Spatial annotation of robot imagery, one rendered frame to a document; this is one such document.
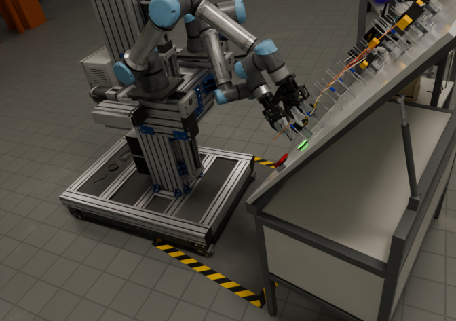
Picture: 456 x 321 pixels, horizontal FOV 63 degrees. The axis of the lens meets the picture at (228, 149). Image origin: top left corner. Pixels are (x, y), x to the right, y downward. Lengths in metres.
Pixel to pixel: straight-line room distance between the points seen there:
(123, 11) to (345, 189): 1.41
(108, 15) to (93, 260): 1.62
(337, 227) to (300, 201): 0.20
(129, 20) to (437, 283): 2.21
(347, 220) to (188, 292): 1.20
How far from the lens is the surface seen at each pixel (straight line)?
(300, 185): 1.79
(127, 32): 2.16
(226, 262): 2.53
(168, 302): 2.46
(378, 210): 1.70
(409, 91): 2.55
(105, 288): 2.67
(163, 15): 1.55
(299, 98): 1.48
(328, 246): 1.55
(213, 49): 1.83
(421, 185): 1.55
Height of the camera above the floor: 2.01
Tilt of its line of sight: 36 degrees down
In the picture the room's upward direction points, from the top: 10 degrees counter-clockwise
